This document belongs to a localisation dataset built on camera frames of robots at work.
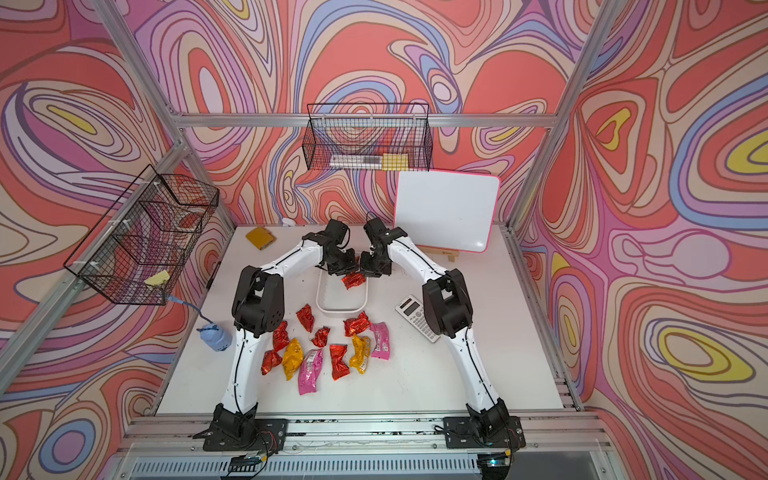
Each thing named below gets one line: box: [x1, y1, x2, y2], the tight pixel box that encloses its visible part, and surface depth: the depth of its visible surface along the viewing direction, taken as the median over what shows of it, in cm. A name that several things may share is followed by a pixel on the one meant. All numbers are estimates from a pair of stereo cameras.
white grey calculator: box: [395, 294, 441, 343], surface depth 95 cm
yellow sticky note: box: [144, 269, 170, 286], surface depth 73 cm
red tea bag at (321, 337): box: [311, 326, 330, 348], surface depth 88 cm
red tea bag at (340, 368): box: [330, 344, 350, 381], surface depth 85 cm
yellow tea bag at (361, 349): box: [350, 334, 371, 374], surface depth 85 cm
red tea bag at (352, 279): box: [341, 271, 366, 290], surface depth 102 cm
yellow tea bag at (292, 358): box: [282, 338, 304, 381], surface depth 85 cm
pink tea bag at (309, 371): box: [298, 348, 323, 395], surface depth 83 cm
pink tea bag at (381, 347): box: [370, 322, 390, 361], surface depth 86 cm
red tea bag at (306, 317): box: [296, 303, 315, 333], surface depth 93 cm
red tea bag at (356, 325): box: [342, 310, 372, 337], surface depth 92 cm
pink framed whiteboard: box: [394, 169, 501, 254], surface depth 103 cm
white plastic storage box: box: [316, 270, 369, 313], surface depth 102 cm
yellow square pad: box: [245, 226, 277, 251], surface depth 118 cm
